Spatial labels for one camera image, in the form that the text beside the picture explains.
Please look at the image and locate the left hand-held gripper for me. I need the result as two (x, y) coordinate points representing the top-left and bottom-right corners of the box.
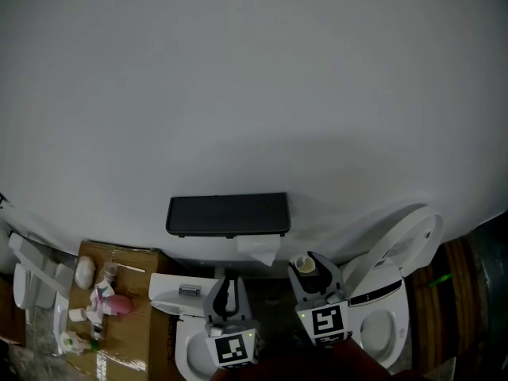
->
(202, 274), (263, 371)

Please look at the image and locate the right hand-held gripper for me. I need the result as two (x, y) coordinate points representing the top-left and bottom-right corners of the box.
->
(287, 251), (353, 348)

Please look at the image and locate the white toilet paper roll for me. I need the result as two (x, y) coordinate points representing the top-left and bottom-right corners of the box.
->
(59, 330), (77, 353)
(236, 233), (282, 267)

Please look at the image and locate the person's left forearm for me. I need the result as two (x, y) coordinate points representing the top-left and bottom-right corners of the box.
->
(210, 367), (261, 381)

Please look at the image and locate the person's right forearm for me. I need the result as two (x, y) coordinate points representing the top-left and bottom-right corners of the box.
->
(329, 337), (393, 381)

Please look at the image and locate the white toilet with flush tank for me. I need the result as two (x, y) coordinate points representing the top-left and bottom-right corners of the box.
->
(148, 271), (225, 381)

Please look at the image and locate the white smart toilet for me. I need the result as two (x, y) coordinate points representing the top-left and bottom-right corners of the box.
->
(340, 202), (445, 369)

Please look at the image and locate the black wall paper holder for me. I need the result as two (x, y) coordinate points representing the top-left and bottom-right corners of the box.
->
(165, 191), (292, 240)

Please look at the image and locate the white toilet with slim lid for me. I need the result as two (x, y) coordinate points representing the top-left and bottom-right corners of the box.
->
(8, 232), (77, 357)

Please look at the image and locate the brown cardboard box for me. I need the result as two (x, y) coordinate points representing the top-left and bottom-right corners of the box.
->
(64, 240), (179, 381)

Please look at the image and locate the wooden slatted step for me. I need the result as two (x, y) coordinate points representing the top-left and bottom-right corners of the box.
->
(407, 237), (486, 373)

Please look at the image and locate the white oval wrapped package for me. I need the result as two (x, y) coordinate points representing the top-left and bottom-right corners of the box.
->
(74, 255), (97, 291)

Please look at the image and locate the white bottle with green cap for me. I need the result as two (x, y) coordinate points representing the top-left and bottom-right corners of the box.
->
(70, 333), (101, 352)

